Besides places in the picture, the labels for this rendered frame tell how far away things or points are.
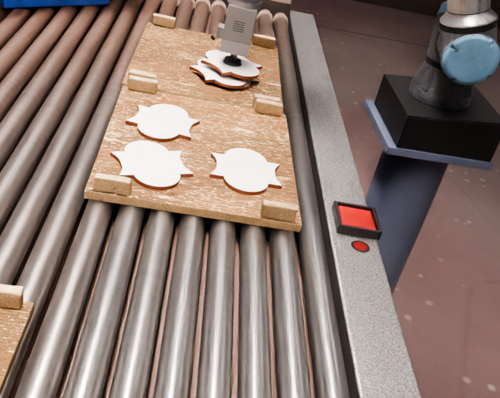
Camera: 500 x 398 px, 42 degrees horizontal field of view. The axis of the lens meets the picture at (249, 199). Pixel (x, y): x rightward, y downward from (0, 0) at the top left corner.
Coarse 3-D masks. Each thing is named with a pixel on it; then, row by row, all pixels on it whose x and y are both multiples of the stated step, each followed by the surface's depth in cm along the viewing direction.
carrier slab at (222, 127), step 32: (128, 96) 131; (160, 96) 134; (128, 128) 120; (192, 128) 125; (224, 128) 128; (256, 128) 131; (96, 160) 109; (192, 160) 115; (288, 160) 122; (96, 192) 101; (160, 192) 105; (192, 192) 106; (224, 192) 108; (288, 192) 113; (256, 224) 105; (288, 224) 105
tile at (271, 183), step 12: (216, 156) 116; (228, 156) 117; (240, 156) 118; (252, 156) 119; (216, 168) 113; (228, 168) 114; (240, 168) 114; (252, 168) 115; (264, 168) 116; (276, 168) 118; (228, 180) 110; (240, 180) 111; (252, 180) 112; (264, 180) 113; (276, 180) 114; (240, 192) 109; (252, 192) 109; (264, 192) 111
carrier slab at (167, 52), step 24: (144, 48) 154; (168, 48) 157; (192, 48) 161; (216, 48) 164; (264, 48) 171; (168, 72) 145; (192, 72) 148; (264, 72) 157; (192, 96) 138; (216, 96) 140; (240, 96) 142
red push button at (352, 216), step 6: (342, 210) 113; (348, 210) 113; (354, 210) 114; (360, 210) 114; (366, 210) 114; (342, 216) 111; (348, 216) 111; (354, 216) 112; (360, 216) 112; (366, 216) 113; (342, 222) 110; (348, 222) 110; (354, 222) 110; (360, 222) 111; (366, 222) 111; (372, 222) 111; (372, 228) 110
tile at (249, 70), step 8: (208, 56) 149; (216, 56) 150; (224, 56) 151; (240, 56) 153; (208, 64) 146; (216, 64) 146; (224, 64) 147; (248, 64) 150; (256, 64) 151; (224, 72) 143; (232, 72) 144; (240, 72) 145; (248, 72) 146; (256, 72) 147
